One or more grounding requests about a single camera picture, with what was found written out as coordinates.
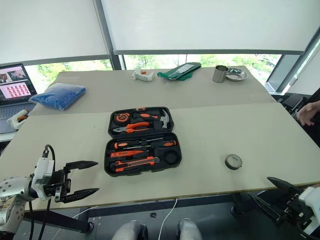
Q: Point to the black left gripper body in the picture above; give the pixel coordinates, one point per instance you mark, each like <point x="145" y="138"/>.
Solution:
<point x="61" y="182"/>

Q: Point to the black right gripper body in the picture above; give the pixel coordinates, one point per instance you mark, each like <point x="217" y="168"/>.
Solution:
<point x="297" y="207"/>

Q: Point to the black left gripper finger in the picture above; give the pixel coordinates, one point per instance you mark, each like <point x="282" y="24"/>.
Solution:
<point x="82" y="165"/>
<point x="80" y="195"/>

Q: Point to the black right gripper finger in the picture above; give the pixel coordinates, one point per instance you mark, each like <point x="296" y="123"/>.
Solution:
<point x="267" y="208"/>
<point x="283" y="186"/>

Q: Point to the orange black screwdriver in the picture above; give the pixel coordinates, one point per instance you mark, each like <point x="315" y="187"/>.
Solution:
<point x="122" y="145"/>
<point x="166" y="144"/>

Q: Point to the orange black utility knife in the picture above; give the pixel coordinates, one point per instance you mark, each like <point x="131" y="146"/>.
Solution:
<point x="137" y="163"/>

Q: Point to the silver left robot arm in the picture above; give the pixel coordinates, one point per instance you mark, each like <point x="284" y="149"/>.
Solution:
<point x="12" y="192"/>

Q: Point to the person black sleeved forearm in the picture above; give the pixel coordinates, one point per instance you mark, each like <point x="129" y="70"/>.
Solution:
<point x="316" y="95"/>

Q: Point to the black tool case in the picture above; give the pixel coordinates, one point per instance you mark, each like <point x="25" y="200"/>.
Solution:
<point x="172" y="135"/>

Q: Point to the person bare hand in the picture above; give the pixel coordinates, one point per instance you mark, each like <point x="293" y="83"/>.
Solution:
<point x="310" y="113"/>

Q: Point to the black table leg foot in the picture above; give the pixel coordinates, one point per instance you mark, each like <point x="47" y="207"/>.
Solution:
<point x="241" y="203"/>

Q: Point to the black table leg beam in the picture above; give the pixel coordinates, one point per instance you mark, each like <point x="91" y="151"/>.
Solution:
<point x="62" y="221"/>

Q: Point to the grey rounded robot knee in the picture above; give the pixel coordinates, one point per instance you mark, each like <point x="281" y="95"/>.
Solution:
<point x="190" y="230"/>
<point x="127" y="231"/>

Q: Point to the orange black tape measure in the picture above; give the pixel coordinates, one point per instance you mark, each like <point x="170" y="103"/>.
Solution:
<point x="122" y="118"/>

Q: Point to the white side desk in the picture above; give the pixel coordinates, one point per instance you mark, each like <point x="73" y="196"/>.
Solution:
<point x="7" y="137"/>

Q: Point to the blue bagged cloth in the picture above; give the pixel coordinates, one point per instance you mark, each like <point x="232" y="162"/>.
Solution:
<point x="58" y="96"/>

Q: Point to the small black floor object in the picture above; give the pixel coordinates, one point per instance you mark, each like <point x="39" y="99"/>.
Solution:
<point x="153" y="214"/>

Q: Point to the white glue gun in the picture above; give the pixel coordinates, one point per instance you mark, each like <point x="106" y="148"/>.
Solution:
<point x="17" y="120"/>

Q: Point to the black equipment beside table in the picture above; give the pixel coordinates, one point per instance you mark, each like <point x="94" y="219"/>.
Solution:
<point x="292" y="102"/>

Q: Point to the open laptop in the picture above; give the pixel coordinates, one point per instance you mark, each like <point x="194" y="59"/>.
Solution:
<point x="15" y="87"/>

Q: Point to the white handheld device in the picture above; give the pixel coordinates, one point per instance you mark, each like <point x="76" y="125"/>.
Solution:
<point x="145" y="76"/>

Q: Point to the stainless steel dish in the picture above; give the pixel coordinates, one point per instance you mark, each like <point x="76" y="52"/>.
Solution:
<point x="237" y="75"/>

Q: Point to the stainless steel cup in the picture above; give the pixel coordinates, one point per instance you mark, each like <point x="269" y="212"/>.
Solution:
<point x="220" y="75"/>

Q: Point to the green flat package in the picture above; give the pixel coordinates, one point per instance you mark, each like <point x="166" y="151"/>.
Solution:
<point x="180" y="71"/>

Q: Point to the wide white roller blind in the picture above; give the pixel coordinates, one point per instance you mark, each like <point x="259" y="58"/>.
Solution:
<point x="205" y="25"/>

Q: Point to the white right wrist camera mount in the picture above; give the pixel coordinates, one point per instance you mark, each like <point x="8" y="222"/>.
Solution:
<point x="311" y="200"/>

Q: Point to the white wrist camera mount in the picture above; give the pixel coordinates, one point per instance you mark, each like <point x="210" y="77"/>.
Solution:
<point x="311" y="200"/>
<point x="41" y="175"/>

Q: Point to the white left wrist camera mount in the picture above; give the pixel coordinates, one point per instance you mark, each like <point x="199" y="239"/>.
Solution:
<point x="41" y="175"/>

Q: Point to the grey window side frame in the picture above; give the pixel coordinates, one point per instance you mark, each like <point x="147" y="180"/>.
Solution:
<point x="287" y="72"/>

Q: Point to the grey window post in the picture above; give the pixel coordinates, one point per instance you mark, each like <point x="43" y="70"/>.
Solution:
<point x="110" y="42"/>

